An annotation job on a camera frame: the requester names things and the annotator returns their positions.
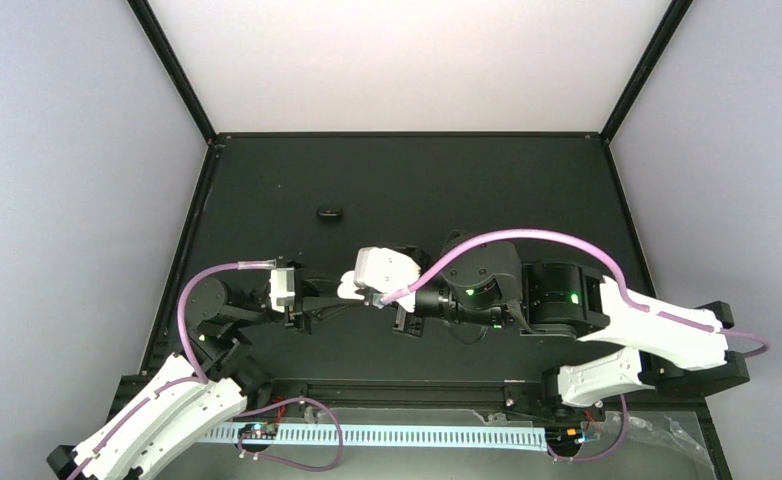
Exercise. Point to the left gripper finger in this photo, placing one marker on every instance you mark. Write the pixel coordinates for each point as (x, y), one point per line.
(318, 308)
(323, 287)

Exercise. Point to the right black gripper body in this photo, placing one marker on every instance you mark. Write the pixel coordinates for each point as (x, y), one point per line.
(405, 322)

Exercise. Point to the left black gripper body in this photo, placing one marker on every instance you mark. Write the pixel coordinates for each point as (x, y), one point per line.
(301, 319)

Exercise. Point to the white oval case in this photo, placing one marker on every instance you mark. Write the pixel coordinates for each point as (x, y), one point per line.
(348, 289)

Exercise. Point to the black earbud charging case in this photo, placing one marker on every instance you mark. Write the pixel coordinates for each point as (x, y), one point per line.
(329, 214)

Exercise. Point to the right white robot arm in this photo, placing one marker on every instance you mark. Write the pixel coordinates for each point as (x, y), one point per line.
(556, 287)

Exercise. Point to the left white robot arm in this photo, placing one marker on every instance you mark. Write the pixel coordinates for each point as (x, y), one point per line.
(214, 378)

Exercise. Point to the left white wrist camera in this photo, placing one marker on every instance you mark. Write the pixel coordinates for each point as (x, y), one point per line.
(282, 288)

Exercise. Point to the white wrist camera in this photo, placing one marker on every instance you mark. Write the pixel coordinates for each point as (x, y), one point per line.
(384, 275)
(282, 288)

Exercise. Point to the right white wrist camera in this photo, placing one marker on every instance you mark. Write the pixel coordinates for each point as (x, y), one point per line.
(384, 275)

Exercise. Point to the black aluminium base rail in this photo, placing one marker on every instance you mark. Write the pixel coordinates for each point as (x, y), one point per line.
(519, 401)

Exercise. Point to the light blue slotted cable duct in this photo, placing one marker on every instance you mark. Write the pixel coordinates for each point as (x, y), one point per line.
(525, 438)

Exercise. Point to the left back frame post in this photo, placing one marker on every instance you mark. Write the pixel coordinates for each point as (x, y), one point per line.
(149, 23)

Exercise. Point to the frame post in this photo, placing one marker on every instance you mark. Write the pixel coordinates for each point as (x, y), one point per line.
(652, 54)
(149, 23)

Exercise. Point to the right back frame post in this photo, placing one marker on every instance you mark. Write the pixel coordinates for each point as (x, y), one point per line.
(652, 54)

